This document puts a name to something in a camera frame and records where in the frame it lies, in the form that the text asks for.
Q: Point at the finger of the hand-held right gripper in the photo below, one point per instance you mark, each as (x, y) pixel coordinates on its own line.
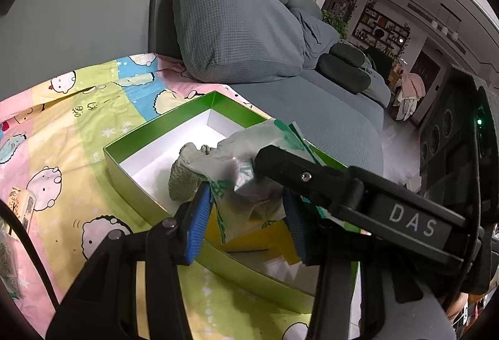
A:
(304, 176)

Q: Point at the dark wooden door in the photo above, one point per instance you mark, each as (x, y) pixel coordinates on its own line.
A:
(427, 65)

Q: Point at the dark display shelf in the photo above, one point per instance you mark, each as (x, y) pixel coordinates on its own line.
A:
(382, 28)

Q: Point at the grey sofa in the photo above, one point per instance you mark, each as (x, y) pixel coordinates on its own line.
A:
(319, 102)

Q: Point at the small packet orange label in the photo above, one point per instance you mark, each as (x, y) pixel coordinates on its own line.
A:
(23, 207)

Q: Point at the yellow sponge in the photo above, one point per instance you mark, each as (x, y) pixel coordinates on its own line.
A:
(257, 238)

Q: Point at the green box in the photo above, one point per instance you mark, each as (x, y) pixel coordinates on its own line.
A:
(156, 157)

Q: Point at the grey knitted cloth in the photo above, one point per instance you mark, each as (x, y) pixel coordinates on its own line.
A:
(183, 176)

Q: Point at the cartoon printed blanket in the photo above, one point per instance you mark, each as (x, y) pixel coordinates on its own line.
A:
(78, 153)

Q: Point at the white garment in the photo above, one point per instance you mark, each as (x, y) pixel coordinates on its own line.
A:
(405, 106)

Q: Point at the green houseplant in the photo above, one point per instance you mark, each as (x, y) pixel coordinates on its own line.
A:
(339, 22)

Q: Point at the grey sofa cushion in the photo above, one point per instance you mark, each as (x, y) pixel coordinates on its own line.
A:
(315, 36)
(234, 20)

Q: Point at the pendant ceiling lamp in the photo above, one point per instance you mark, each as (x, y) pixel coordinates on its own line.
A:
(444, 28)

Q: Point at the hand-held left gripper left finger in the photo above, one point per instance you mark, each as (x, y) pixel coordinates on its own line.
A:
(199, 219)

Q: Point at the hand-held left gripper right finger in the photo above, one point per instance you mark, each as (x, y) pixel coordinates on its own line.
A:
(296, 227)

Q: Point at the ceiling air vent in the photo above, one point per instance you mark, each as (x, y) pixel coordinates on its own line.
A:
(419, 11)

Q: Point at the green printed clear plastic bag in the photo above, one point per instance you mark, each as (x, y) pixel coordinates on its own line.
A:
(253, 141)

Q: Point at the pink garment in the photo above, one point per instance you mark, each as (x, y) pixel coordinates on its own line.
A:
(413, 85)

